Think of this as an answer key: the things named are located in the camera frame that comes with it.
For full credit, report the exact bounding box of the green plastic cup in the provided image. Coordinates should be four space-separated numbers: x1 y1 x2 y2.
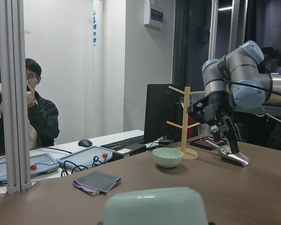
104 187 208 225

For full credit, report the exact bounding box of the wooden mug tree stand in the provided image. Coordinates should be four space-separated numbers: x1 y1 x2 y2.
166 86 200 160

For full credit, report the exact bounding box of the seated person black jacket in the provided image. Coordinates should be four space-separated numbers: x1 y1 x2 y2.
0 59 59 156

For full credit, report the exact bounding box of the light green bowl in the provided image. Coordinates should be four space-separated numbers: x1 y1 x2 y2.
152 148 184 168

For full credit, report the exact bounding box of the metal scoop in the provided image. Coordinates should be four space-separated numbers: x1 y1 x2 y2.
214 144 249 166

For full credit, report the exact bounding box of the black monitor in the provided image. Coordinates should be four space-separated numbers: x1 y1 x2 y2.
143 83 182 144

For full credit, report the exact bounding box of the black computer mouse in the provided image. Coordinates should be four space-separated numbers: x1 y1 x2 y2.
78 139 93 147

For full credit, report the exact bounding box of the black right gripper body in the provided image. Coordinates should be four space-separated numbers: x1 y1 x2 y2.
193 91 233 126

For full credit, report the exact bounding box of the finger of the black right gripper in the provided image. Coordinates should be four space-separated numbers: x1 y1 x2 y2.
223 117 241 154
210 125 225 142

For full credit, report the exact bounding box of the black keyboard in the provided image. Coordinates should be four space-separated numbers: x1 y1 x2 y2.
101 135 144 150

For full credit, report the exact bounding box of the aluminium frame post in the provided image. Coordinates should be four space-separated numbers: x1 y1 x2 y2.
0 0 32 195

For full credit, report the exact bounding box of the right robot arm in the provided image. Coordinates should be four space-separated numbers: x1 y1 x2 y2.
187 40 281 154

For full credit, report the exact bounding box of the blue teach pendant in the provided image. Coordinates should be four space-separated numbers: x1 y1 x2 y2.
0 152 60 186
56 146 114 171

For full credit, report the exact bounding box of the grey folded cloth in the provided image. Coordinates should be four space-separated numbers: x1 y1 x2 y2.
73 171 121 196

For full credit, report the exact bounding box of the metal tray with glasses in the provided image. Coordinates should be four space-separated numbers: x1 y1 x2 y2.
190 137 227 150

